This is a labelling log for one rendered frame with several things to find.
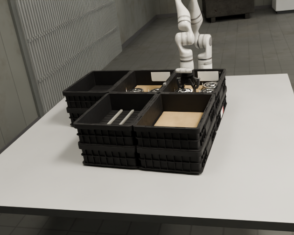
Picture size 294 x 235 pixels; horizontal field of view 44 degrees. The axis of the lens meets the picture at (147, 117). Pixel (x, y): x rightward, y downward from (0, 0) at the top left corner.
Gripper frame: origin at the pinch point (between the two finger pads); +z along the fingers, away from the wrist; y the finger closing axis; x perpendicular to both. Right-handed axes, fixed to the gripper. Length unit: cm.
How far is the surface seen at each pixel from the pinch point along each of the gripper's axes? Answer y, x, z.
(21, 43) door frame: 212, -105, -6
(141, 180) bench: 2, 67, 15
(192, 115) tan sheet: -9.2, 25.5, 2.2
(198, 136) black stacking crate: -22, 57, -3
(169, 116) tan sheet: 2.3, 27.7, 2.2
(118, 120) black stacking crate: 27.4, 36.7, 2.4
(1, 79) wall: 207, -62, 19
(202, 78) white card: -2.8, -18.6, -2.1
